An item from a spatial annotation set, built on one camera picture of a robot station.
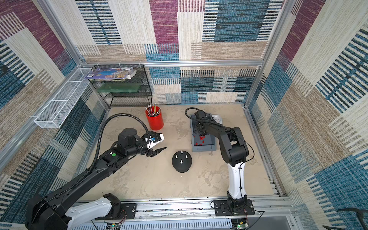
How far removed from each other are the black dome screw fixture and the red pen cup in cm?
28

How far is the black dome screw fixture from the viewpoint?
81 cm

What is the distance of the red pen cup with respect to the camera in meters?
0.98
